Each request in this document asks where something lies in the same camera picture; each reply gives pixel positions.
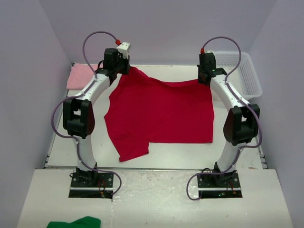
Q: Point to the folded pink t shirt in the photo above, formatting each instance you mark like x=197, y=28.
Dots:
x=79, y=77

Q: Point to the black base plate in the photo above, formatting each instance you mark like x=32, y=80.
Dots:
x=219, y=186
x=91, y=185

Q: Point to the white plastic basket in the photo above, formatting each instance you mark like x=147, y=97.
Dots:
x=244, y=78

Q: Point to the green t shirt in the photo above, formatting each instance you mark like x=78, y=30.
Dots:
x=85, y=222

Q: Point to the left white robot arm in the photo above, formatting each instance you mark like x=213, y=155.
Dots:
x=78, y=114

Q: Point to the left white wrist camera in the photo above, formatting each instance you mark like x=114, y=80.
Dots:
x=124, y=48

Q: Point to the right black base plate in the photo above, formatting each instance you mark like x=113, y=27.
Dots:
x=219, y=186

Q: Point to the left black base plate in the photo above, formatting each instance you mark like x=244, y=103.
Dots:
x=91, y=185

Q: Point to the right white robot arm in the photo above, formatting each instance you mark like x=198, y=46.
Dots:
x=241, y=124

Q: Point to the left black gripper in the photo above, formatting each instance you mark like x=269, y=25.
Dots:
x=127, y=63

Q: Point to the red t shirt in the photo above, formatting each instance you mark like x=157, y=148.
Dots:
x=146, y=110

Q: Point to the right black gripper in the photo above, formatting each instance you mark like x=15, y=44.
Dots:
x=200, y=80

